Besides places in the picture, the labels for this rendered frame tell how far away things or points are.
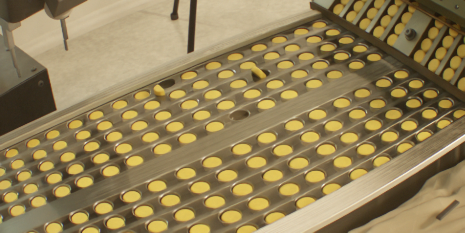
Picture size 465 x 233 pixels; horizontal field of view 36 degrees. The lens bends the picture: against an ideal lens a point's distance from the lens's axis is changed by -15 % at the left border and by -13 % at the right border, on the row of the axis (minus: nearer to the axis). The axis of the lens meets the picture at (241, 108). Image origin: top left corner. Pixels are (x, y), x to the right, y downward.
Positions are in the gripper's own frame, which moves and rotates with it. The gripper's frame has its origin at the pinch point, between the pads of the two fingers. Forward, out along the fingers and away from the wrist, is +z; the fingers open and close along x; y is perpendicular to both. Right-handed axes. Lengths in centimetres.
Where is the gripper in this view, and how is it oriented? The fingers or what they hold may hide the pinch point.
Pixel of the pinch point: (42, 62)
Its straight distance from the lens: 61.8
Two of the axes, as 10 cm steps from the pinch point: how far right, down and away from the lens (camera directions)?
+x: 7.5, -4.3, 5.1
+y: 6.5, 3.3, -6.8
